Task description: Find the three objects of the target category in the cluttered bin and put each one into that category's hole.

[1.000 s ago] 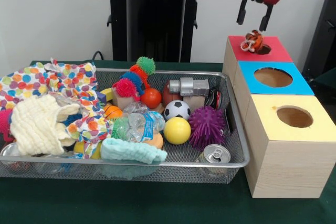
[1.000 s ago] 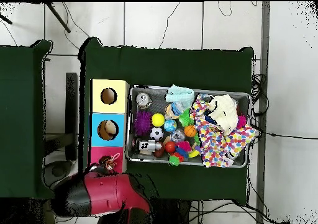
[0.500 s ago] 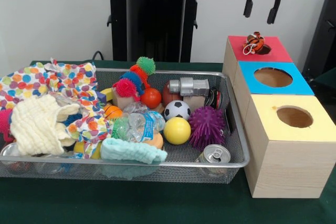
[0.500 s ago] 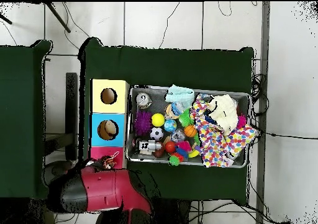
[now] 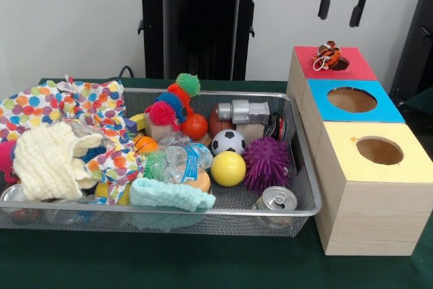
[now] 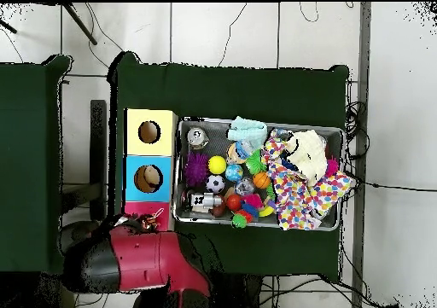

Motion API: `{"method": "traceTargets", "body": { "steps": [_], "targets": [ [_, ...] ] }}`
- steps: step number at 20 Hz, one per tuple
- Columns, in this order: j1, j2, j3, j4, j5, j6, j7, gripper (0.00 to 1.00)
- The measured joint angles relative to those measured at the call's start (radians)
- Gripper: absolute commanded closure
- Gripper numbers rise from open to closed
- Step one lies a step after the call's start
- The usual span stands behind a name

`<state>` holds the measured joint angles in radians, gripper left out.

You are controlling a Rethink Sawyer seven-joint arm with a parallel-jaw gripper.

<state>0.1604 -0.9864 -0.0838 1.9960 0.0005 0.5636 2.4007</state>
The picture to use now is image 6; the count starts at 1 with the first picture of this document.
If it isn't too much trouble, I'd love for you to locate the mint green waffle cloth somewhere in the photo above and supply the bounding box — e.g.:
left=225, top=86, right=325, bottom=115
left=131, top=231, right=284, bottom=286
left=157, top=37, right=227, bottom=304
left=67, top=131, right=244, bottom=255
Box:
left=226, top=115, right=269, bottom=143

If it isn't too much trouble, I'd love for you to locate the orange toy basketball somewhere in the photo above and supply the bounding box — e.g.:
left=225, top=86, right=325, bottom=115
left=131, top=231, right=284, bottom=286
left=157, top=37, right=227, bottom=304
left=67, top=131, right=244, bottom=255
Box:
left=252, top=171, right=271, bottom=190

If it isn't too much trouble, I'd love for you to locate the cream waffle cloth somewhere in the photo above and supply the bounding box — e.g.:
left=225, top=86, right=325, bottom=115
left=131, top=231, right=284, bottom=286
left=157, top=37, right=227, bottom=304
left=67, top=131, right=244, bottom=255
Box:
left=283, top=129, right=329, bottom=188

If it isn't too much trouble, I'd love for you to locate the orange striped tiger plush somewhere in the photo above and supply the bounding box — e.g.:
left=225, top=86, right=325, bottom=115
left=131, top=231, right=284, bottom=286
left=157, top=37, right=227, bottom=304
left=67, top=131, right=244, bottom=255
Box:
left=136, top=207, right=166, bottom=233

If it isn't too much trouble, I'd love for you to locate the shallow clear mesh bin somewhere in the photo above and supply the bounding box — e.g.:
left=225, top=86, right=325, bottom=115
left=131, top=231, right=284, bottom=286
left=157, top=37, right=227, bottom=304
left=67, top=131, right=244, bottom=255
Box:
left=172, top=116, right=346, bottom=232

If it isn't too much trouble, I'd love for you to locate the wooden box with three holes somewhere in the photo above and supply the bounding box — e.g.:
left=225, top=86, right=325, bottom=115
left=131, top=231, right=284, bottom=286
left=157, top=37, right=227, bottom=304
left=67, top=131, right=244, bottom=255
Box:
left=121, top=108, right=179, bottom=232

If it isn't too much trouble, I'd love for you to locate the plain yellow ball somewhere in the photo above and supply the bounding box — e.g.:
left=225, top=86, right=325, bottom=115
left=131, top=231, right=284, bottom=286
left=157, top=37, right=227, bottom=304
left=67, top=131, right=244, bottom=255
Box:
left=207, top=155, right=228, bottom=175

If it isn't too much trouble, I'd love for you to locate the blue globe ball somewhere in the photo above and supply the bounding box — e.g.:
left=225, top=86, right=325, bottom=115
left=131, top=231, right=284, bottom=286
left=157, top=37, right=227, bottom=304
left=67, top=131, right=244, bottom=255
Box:
left=224, top=163, right=245, bottom=183

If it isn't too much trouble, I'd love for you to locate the small toy soccer ball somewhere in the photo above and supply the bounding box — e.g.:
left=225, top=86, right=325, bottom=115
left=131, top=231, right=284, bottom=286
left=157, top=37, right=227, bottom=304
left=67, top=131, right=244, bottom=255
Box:
left=205, top=174, right=226, bottom=195

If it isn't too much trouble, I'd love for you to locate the purple spiky ball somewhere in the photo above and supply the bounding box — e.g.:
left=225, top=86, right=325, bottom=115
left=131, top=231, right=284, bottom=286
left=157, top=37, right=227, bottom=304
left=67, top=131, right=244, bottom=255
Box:
left=184, top=151, right=210, bottom=188

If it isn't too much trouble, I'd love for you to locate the silver drink can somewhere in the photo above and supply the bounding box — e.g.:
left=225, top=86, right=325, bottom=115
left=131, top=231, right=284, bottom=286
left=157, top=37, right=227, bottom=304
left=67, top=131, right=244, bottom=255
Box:
left=186, top=126, right=210, bottom=149

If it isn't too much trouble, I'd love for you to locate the green cloth side table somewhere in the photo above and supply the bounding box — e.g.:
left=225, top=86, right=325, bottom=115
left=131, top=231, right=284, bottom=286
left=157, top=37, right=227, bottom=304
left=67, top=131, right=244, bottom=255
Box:
left=0, top=55, right=80, bottom=276

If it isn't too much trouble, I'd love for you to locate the black tripod leg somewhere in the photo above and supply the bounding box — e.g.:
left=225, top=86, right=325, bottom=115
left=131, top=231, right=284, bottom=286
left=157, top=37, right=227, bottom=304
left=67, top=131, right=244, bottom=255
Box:
left=61, top=3, right=99, bottom=46
left=0, top=16, right=18, bottom=35

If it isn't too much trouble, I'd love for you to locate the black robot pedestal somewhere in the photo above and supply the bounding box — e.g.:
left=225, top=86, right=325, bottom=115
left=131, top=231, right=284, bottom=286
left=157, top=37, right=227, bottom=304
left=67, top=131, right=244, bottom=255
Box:
left=218, top=273, right=265, bottom=308

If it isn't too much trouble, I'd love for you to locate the coiled black cable bundle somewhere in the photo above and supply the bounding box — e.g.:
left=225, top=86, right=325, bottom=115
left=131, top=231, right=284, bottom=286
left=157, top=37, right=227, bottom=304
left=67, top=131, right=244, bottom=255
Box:
left=343, top=99, right=371, bottom=161

